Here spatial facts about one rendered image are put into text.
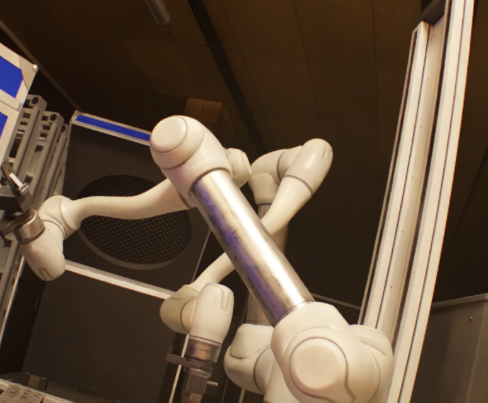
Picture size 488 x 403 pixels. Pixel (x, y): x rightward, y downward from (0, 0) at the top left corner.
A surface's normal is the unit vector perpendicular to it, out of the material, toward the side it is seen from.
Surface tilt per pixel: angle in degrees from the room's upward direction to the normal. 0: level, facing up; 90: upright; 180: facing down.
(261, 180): 106
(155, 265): 61
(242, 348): 95
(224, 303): 81
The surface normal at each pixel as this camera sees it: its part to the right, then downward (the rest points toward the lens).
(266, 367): -0.81, -0.37
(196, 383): 0.19, -0.22
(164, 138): -0.41, -0.43
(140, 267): -0.06, -0.80
